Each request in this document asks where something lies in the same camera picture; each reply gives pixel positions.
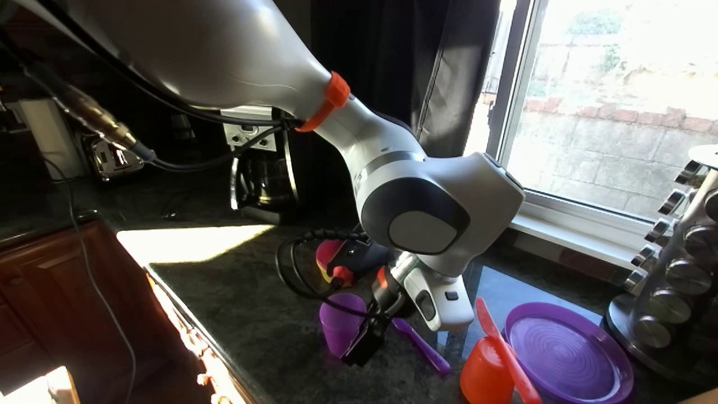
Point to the white window frame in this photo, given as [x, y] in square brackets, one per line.
[524, 91]

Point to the purple plastic plate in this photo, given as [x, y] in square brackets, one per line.
[568, 354]

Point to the silver wall outlet box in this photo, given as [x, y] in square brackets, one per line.
[104, 158]

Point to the stainless steel coffee maker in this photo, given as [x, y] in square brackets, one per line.
[259, 181]

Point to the orange plastic cup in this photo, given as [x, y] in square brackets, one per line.
[483, 378]

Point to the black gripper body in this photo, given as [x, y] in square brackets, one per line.
[387, 305]

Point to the pink and yellow bowl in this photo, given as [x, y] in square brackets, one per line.
[326, 257]

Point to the purple plastic cup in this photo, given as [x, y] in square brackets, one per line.
[336, 322]

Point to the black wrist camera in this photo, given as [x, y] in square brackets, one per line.
[369, 259]

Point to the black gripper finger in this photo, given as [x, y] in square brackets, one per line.
[364, 345]

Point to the orange plastic knife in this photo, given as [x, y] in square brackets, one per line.
[503, 344]

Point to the brown wooden cabinet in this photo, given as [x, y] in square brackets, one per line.
[58, 298]

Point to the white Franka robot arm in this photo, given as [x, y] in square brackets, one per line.
[224, 51]

